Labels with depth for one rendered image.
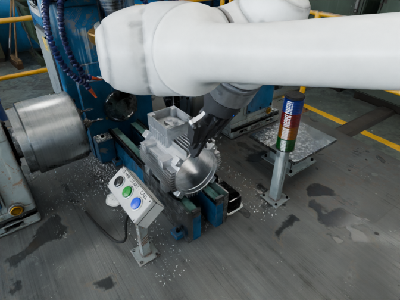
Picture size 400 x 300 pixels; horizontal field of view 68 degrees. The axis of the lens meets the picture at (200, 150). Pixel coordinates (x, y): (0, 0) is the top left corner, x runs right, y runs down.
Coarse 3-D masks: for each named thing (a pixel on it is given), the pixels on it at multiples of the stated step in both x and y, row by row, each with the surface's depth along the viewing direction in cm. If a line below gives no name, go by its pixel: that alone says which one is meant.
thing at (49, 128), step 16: (48, 96) 100; (64, 96) 100; (16, 112) 93; (32, 112) 93; (48, 112) 95; (64, 112) 97; (80, 112) 112; (16, 128) 91; (32, 128) 91; (48, 128) 93; (64, 128) 96; (80, 128) 98; (16, 144) 95; (32, 144) 91; (48, 144) 94; (64, 144) 97; (80, 144) 100; (32, 160) 94; (48, 160) 96; (64, 160) 101
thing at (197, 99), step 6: (168, 96) 134; (180, 96) 123; (186, 96) 122; (192, 96) 120; (198, 96) 122; (168, 102) 135; (180, 102) 127; (186, 102) 123; (192, 102) 121; (198, 102) 123; (180, 108) 129; (186, 108) 125; (192, 108) 123; (198, 108) 125; (192, 114) 125; (198, 114) 128
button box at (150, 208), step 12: (132, 180) 77; (120, 192) 77; (132, 192) 75; (144, 192) 73; (120, 204) 75; (144, 204) 71; (156, 204) 72; (132, 216) 72; (144, 216) 71; (156, 216) 74
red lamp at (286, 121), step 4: (284, 112) 90; (284, 116) 91; (288, 116) 90; (292, 116) 89; (296, 116) 89; (300, 116) 90; (280, 120) 94; (284, 120) 91; (288, 120) 90; (292, 120) 90; (296, 120) 90; (300, 120) 92; (284, 124) 92; (288, 124) 91; (292, 124) 91; (296, 124) 91
